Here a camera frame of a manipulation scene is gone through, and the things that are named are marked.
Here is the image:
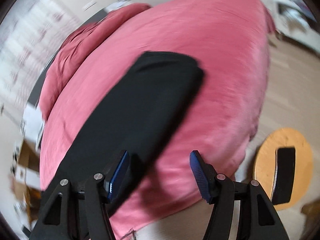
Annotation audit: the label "wooden cabinet with white door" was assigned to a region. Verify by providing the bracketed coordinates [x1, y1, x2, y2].
[10, 140, 43, 205]

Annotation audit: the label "white nightstand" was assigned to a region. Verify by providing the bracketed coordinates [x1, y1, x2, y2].
[21, 102, 47, 150]

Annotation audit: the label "pink duvet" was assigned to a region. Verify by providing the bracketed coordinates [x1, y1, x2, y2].
[40, 3, 152, 120]

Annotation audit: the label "white furniture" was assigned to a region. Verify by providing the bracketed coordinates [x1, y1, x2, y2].
[271, 0, 318, 53]

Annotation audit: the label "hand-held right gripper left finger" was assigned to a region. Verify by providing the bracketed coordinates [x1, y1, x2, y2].
[30, 150, 130, 240]

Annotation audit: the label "white printed curtain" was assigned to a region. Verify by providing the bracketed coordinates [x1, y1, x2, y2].
[0, 0, 83, 105]

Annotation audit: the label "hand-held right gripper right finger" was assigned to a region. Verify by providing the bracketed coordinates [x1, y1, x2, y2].
[189, 150, 292, 240]

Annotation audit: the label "bed with pink sheet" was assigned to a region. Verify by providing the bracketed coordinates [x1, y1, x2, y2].
[39, 0, 275, 240]

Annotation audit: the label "black object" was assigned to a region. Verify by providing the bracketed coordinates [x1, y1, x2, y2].
[271, 147, 296, 204]

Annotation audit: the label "black embroidered pants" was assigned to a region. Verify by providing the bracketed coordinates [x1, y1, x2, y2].
[47, 51, 204, 213]

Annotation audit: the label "round wooden stool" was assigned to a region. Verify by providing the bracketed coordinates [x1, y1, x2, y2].
[254, 127, 313, 210]

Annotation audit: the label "grey and white headboard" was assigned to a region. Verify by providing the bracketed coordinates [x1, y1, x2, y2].
[27, 7, 108, 105]

